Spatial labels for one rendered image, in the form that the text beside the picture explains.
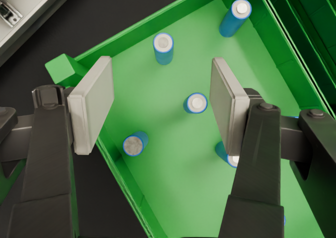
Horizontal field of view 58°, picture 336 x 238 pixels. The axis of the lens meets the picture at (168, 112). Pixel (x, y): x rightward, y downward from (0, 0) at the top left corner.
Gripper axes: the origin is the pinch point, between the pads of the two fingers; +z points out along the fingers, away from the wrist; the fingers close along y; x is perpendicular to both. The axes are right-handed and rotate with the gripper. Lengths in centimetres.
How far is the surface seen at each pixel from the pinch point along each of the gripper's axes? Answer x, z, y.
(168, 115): -7.6, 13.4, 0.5
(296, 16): 0.8, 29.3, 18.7
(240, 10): 3.4, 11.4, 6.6
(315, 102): -4.7, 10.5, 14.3
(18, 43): -7, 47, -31
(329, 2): 3.3, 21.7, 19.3
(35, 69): -13, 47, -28
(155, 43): 0.7, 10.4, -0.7
